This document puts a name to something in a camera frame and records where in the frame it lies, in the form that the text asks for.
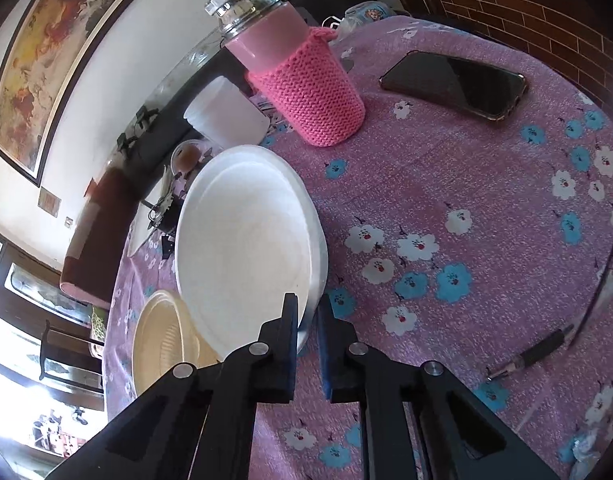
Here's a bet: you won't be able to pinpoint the pink knit-sleeved thermos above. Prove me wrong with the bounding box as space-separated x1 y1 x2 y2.
206 0 366 148

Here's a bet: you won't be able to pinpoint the framed wall painting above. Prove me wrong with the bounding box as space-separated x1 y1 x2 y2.
0 0 134 186

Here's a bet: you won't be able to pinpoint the dark wooden chair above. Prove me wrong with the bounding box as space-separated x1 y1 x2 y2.
38 321 104 394

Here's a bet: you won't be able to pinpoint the small cream plastic bowl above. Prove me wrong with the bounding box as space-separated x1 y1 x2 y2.
132 289 221 396

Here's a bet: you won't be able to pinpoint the purple floral tablecloth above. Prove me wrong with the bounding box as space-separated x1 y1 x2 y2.
102 18 613 479

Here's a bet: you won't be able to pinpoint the wrapped candy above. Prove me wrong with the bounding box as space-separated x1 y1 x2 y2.
569 428 601 480

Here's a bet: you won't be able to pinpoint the black sofa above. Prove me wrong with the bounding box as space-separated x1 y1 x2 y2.
115 0 378 176

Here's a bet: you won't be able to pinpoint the brown armchair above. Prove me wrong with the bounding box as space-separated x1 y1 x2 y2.
60 168 138 310

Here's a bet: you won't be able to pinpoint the black clear pen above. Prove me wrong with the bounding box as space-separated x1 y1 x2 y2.
486 324 574 382

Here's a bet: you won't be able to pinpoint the white folded paper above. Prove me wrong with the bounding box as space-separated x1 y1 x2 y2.
126 169 174 257

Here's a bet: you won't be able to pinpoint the black smartphone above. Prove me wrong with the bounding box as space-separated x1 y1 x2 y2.
379 51 529 122

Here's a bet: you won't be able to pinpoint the white plastic jar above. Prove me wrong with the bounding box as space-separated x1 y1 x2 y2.
184 76 271 150

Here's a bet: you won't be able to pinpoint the white foam bowl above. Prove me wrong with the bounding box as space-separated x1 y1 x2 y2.
175 145 328 359

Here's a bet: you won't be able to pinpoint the purple-framed eyeglasses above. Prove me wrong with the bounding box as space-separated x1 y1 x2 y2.
568 243 613 349

